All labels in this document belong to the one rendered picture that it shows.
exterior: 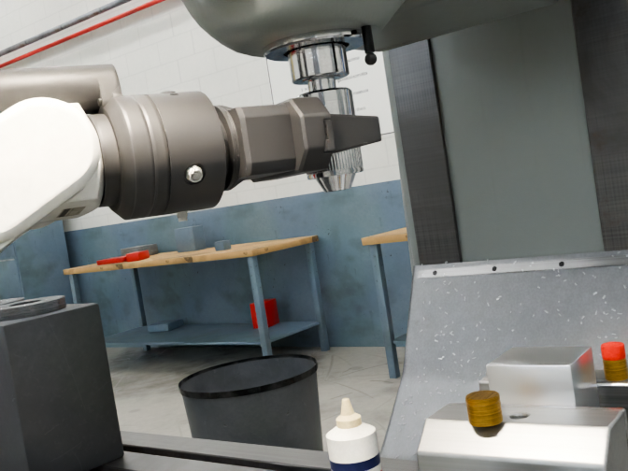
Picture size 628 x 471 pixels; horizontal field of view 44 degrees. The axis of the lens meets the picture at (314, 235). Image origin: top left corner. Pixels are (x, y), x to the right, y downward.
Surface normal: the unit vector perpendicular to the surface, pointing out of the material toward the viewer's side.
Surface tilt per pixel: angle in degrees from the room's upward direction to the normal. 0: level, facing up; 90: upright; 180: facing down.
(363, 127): 90
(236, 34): 149
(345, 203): 90
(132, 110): 48
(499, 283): 63
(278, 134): 90
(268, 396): 94
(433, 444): 40
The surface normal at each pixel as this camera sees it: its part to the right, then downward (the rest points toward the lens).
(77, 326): 0.74, -0.08
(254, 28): -0.14, 0.90
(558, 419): -0.15, -0.99
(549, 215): -0.60, 0.14
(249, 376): 0.12, -0.03
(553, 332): -0.60, -0.33
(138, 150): 0.46, -0.04
